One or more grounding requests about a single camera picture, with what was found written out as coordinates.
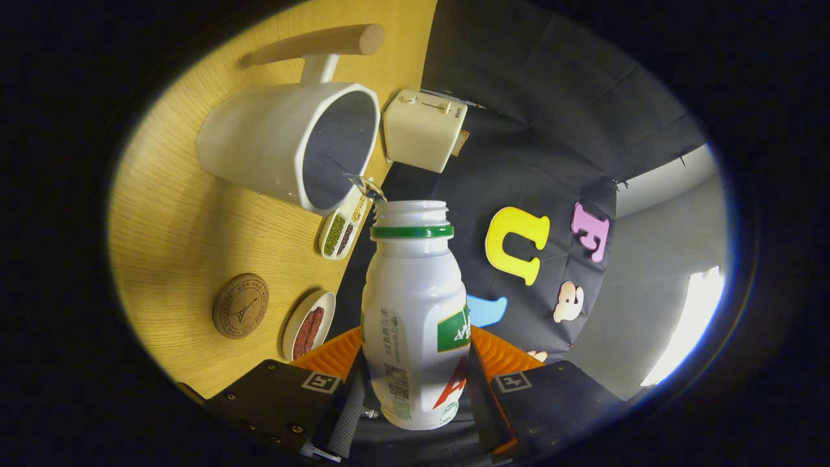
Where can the brown sausage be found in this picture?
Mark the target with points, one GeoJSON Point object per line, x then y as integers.
{"type": "Point", "coordinates": [310, 331]}

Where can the toast slice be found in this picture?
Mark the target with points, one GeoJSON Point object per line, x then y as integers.
{"type": "Point", "coordinates": [462, 143]}

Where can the wooden table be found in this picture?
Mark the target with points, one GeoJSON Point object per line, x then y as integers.
{"type": "Point", "coordinates": [175, 246]}

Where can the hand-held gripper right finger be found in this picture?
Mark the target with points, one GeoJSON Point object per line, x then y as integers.
{"type": "Point", "coordinates": [480, 408]}

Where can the white round plate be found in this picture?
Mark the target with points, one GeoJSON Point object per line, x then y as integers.
{"type": "Point", "coordinates": [295, 324]}

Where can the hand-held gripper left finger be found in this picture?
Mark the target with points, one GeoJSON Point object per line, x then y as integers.
{"type": "Point", "coordinates": [343, 421]}

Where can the black backdrop cloth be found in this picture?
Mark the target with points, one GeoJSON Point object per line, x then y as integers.
{"type": "Point", "coordinates": [551, 117]}

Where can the white juice bottle green label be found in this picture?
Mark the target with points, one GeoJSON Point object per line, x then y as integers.
{"type": "Point", "coordinates": [412, 311]}

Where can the cream toaster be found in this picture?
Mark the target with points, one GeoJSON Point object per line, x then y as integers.
{"type": "Point", "coordinates": [418, 133]}

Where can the white divided condiment dish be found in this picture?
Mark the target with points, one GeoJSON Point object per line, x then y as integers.
{"type": "Point", "coordinates": [337, 233]}

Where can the clear juice stream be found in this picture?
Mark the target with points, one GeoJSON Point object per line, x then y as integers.
{"type": "Point", "coordinates": [373, 189]}

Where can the round wooden coaster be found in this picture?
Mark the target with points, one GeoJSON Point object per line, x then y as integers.
{"type": "Point", "coordinates": [240, 306]}

